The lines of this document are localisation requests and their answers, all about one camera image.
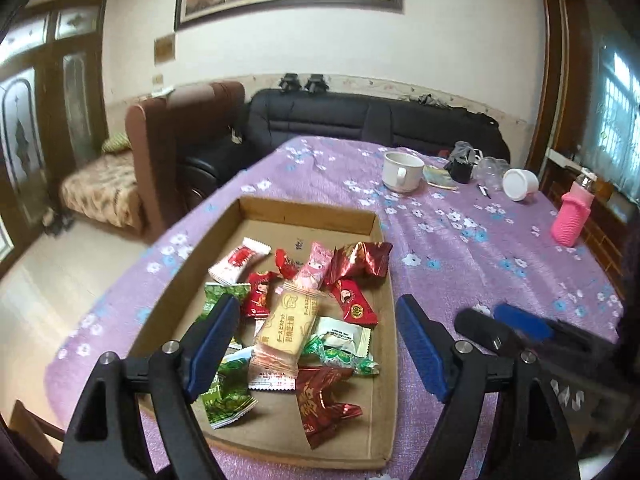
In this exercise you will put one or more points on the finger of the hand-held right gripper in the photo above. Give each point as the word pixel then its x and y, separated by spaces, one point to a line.
pixel 480 327
pixel 522 321

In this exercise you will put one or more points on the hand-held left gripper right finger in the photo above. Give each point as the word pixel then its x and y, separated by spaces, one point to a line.
pixel 425 350

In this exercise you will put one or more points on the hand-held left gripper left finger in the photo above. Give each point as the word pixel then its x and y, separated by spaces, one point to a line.
pixel 210 350

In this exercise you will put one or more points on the large green snack packet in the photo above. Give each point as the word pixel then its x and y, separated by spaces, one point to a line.
pixel 227 402
pixel 212 295

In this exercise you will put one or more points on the red cartoon snack packet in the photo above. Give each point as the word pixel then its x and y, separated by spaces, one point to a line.
pixel 259 295
pixel 352 302

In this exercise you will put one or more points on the beige biscuit packet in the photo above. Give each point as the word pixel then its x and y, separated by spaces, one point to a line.
pixel 285 335

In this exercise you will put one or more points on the white green snack packet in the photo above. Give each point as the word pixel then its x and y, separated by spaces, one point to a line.
pixel 342 335

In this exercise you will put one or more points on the small green candy packet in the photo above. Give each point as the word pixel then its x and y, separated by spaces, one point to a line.
pixel 312 346

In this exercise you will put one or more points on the dark red foil packet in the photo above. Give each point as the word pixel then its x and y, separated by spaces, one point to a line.
pixel 357 260
pixel 320 405

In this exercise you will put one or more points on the small red snack packet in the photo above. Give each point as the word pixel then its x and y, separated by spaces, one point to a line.
pixel 285 262

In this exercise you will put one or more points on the pink snack packet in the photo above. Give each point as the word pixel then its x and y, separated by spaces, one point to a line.
pixel 312 270

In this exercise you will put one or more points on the cardboard box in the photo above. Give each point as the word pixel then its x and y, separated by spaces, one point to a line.
pixel 270 232

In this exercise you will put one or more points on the pink sleeved bottle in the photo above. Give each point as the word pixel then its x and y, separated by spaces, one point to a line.
pixel 570 215

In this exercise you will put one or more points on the white plastic container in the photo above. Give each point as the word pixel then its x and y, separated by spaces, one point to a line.
pixel 520 185

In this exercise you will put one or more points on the clear glass jar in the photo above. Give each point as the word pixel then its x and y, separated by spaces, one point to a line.
pixel 490 172

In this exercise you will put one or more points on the white mug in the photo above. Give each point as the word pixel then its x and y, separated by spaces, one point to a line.
pixel 400 175

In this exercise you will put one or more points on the wooden chair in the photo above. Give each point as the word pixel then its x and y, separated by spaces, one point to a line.
pixel 35 427

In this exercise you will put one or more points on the dark shoes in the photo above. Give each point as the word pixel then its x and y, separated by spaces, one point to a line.
pixel 56 222

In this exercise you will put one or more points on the green cushion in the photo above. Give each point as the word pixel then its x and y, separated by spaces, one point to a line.
pixel 117 143

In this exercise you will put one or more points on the brown armchair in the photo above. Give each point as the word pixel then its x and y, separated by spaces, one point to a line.
pixel 180 125

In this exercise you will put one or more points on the window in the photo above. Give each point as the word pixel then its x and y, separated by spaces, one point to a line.
pixel 615 110

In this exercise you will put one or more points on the dark cloth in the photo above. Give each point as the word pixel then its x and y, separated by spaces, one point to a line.
pixel 430 101

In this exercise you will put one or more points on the black leather sofa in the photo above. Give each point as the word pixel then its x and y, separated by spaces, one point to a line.
pixel 350 115

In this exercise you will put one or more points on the black device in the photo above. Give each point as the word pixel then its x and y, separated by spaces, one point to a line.
pixel 316 83
pixel 290 83

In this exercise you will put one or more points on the wooden glass door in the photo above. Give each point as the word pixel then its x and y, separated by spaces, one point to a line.
pixel 50 85

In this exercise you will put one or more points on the wooden door frame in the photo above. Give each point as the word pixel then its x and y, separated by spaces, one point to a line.
pixel 557 60

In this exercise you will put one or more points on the wall switch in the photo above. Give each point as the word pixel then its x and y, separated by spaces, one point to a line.
pixel 157 80

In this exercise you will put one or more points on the wooden wall plaque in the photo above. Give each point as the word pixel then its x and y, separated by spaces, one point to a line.
pixel 165 49

